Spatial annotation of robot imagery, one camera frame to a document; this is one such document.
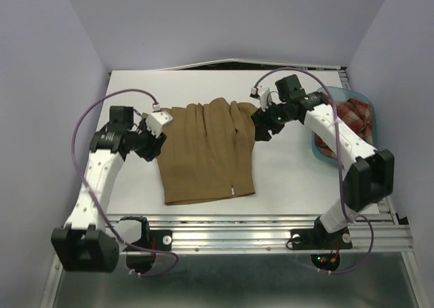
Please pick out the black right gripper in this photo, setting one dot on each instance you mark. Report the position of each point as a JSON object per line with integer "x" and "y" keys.
{"x": 262, "y": 122}

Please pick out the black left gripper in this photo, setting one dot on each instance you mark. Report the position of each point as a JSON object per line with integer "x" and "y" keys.
{"x": 154, "y": 147}

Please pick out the tan brown skirt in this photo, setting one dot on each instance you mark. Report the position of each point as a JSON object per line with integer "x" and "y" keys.
{"x": 207, "y": 155}

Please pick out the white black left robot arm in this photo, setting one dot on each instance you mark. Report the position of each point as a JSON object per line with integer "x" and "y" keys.
{"x": 87, "y": 242}

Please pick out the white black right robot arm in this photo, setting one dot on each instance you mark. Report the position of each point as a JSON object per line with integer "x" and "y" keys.
{"x": 365, "y": 174}

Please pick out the red plaid skirt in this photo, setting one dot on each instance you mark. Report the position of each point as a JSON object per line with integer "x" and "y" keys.
{"x": 359, "y": 116}

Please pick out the teal plastic basket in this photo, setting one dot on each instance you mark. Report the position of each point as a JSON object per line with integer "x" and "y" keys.
{"x": 341, "y": 94}

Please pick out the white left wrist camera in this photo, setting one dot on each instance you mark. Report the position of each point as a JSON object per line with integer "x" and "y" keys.
{"x": 156, "y": 121}

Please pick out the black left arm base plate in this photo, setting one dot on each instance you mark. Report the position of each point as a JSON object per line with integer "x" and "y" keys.
{"x": 156, "y": 240}

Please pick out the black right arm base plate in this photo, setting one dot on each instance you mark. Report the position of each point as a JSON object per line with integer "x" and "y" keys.
{"x": 311, "y": 239}

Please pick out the aluminium table frame rail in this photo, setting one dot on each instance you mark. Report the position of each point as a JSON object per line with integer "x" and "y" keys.
{"x": 218, "y": 258}

